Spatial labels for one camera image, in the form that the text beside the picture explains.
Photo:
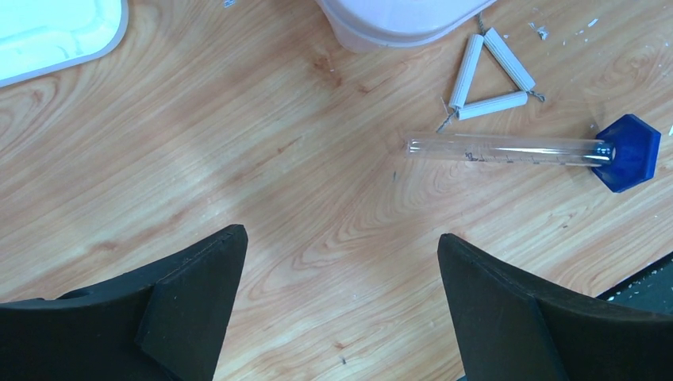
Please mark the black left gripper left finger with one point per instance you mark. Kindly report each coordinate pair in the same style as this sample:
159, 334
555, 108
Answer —
163, 321

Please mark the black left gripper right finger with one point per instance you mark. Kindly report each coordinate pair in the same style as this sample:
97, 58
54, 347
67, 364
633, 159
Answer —
513, 325

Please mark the white plastic bin lid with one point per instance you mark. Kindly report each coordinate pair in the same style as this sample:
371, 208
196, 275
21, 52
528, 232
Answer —
40, 37

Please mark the white clay triangle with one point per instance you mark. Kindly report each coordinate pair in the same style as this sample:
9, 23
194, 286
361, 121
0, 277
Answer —
489, 79

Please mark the pink plastic storage bin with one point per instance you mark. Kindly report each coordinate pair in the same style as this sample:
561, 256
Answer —
368, 25

